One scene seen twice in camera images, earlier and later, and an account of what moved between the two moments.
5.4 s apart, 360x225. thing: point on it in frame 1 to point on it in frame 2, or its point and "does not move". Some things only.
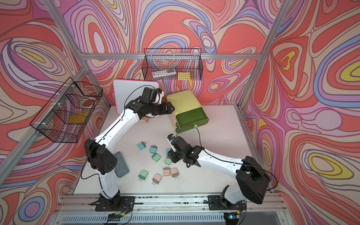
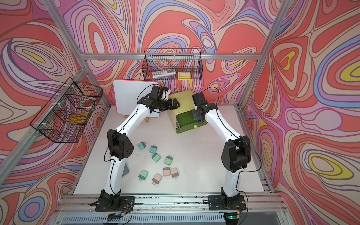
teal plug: (153, 149) does not move
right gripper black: (172, 155) to (196, 116)
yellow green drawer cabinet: (188, 113) does not move
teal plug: (141, 145) does not move
